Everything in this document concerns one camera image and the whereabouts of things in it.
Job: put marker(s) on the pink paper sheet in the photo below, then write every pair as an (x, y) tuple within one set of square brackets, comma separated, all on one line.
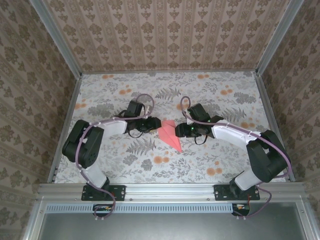
[(170, 136)]

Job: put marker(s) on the aluminium frame post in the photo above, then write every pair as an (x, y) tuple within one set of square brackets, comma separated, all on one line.
[(56, 37), (277, 40)]

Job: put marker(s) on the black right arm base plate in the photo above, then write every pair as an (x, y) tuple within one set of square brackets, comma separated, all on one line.
[(221, 192)]

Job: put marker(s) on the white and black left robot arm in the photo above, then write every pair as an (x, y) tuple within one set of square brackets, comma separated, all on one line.
[(113, 127)]

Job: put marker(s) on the aluminium side rail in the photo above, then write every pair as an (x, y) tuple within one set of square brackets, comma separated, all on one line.
[(273, 125), (63, 130)]

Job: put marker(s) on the aluminium table edge rail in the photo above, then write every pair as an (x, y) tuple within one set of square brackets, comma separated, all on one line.
[(170, 191)]

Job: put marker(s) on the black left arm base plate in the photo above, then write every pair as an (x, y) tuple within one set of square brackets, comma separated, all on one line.
[(117, 192)]

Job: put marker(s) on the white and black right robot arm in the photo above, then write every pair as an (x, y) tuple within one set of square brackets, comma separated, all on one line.
[(230, 135)]

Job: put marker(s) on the grey metal sheet panel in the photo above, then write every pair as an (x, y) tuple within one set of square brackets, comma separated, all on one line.
[(170, 226)]

